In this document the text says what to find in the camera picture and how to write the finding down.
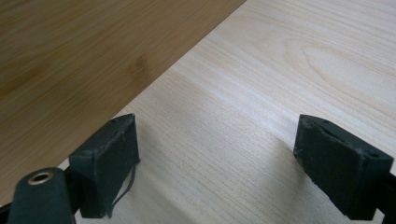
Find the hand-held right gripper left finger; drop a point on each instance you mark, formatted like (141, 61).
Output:
(106, 161)

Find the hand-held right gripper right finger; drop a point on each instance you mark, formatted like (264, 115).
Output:
(339, 165)

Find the wooden tea box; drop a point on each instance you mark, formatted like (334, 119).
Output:
(77, 62)

